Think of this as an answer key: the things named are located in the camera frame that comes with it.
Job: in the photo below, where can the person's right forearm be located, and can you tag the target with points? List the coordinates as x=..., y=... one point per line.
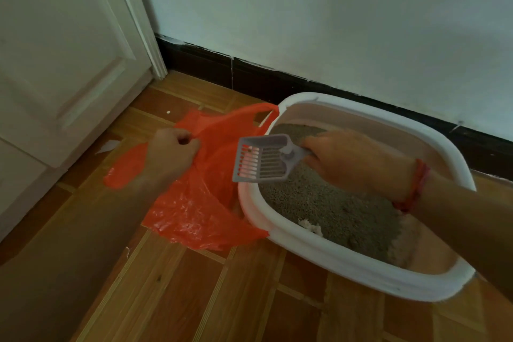
x=469, y=229

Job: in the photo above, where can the person's left forearm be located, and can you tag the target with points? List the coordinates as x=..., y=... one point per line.
x=68, y=257

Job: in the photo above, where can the white panel cabinet door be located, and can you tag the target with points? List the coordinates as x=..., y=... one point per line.
x=60, y=53
x=20, y=177

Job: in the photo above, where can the grey cat litter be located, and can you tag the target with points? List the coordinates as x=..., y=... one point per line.
x=340, y=213

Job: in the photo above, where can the white paper clump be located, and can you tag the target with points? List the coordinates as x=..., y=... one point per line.
x=310, y=227

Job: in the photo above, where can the flat white paper piece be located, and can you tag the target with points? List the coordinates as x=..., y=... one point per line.
x=107, y=146

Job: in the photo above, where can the person's right hand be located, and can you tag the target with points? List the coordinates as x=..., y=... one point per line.
x=360, y=165

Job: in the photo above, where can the grey plastic litter scoop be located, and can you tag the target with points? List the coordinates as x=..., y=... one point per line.
x=286, y=153

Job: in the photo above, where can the white pink cat litter box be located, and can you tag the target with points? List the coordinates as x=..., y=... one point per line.
x=328, y=261

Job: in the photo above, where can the person's left hand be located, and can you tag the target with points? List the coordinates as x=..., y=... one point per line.
x=170, y=155

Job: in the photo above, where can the orange plastic bag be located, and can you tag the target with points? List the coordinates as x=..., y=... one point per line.
x=192, y=213

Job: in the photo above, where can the white wooden cabinet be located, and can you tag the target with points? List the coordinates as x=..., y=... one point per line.
x=137, y=13

